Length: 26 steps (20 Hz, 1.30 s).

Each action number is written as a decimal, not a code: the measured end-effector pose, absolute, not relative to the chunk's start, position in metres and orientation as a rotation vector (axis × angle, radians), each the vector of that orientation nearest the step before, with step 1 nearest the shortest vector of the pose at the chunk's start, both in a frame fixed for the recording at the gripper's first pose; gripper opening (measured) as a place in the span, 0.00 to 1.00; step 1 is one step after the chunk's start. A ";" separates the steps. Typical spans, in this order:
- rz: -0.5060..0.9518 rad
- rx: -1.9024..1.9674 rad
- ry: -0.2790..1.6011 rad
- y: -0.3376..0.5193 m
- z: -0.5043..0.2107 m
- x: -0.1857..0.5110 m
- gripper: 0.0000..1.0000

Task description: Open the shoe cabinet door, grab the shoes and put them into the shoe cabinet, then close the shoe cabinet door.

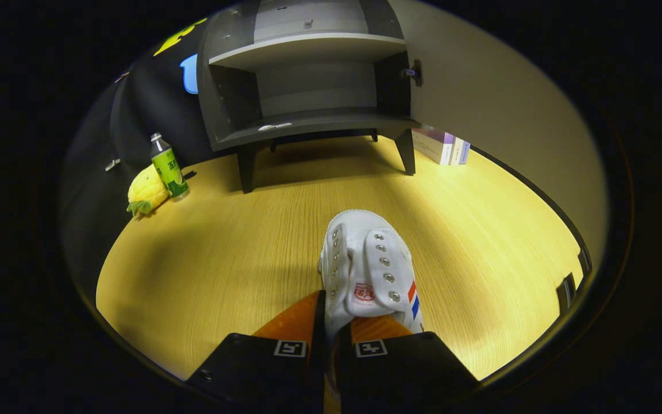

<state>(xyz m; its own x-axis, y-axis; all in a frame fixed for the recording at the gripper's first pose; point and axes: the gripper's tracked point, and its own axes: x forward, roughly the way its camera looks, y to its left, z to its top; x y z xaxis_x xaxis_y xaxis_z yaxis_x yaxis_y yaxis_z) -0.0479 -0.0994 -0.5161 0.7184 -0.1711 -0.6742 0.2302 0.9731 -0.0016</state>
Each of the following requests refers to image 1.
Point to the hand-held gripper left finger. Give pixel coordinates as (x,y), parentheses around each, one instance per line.
(318,368)

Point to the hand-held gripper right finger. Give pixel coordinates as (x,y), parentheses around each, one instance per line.
(411,368)

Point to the white canvas shoe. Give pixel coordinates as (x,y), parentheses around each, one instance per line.
(365,259)

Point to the grey shoe cabinet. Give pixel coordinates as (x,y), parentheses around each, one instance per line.
(319,121)

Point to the thin white book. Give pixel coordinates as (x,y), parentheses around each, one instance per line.
(456,150)

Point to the white book purple spine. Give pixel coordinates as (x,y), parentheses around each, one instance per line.
(431,144)

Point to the yellow pineapple plush toy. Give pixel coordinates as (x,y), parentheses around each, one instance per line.
(147,190)

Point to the green drink bottle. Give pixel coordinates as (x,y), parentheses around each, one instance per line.
(169,169)

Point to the white cloth clip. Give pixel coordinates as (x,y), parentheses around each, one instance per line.
(112,165)

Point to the black backdrop cloth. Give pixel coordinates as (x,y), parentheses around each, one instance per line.
(135,103)

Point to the red cloth clip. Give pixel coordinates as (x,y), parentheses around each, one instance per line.
(122,76)

